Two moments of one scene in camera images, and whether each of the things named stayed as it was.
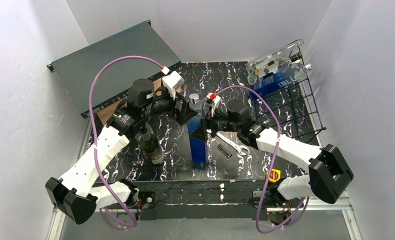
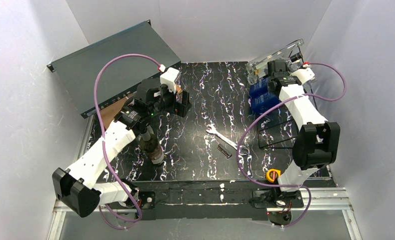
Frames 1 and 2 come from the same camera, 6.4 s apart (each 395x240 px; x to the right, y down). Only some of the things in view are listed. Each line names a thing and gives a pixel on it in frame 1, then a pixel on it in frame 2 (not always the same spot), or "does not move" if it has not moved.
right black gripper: (209, 121) → (276, 67)
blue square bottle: (196, 131) → (259, 104)
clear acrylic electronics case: (265, 65) does not move
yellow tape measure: (275, 175) does not move
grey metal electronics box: (77, 70) does not move
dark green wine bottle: (148, 142) does not move
